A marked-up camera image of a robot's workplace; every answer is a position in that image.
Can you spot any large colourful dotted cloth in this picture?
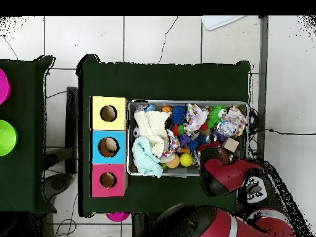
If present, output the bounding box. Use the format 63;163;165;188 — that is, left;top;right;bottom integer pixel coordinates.
185;102;209;132

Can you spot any small colourful dotted cloth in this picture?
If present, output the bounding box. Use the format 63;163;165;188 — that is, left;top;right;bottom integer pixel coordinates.
160;129;182;159

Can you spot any cream quilted cloth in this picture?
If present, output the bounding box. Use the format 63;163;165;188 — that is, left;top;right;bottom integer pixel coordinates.
133;109;172;159

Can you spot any mint quilted cloth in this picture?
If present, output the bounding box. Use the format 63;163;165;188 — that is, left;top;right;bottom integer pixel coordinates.
131;136;164;179

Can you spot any clear mesh bin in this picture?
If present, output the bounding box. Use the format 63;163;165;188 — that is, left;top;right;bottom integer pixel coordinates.
127;99;249;178

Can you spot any wooden box with three holes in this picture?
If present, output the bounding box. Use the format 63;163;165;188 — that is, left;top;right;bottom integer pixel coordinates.
89;95;129;198

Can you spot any pale wooden block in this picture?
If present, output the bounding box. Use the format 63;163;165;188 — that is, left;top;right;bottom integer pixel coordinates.
221;137;239;153

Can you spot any yellow ball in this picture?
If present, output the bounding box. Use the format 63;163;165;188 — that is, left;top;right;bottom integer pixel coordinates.
179;152;194;167

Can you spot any pale patterned crumpled cloth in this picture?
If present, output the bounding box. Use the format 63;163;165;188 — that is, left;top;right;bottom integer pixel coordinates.
217;105;247;138

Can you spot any orange sponge disc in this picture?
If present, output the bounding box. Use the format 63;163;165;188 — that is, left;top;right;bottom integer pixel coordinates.
164;154;181;169

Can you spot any blue spiky ball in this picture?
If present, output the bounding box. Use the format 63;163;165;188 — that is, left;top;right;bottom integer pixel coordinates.
170;106;187;125

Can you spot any dark green table cloth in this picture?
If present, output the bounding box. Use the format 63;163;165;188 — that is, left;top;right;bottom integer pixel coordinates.
0;54;57;215
75;53;252;218

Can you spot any pink bowl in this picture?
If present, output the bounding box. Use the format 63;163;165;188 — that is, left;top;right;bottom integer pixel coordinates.
106;211;131;223
0;67;12;106

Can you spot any green bowl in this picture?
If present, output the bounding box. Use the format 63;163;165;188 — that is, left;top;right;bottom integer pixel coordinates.
0;119;19;157

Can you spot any black cable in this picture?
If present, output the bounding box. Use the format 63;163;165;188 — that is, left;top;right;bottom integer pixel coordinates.
249;128;316;136

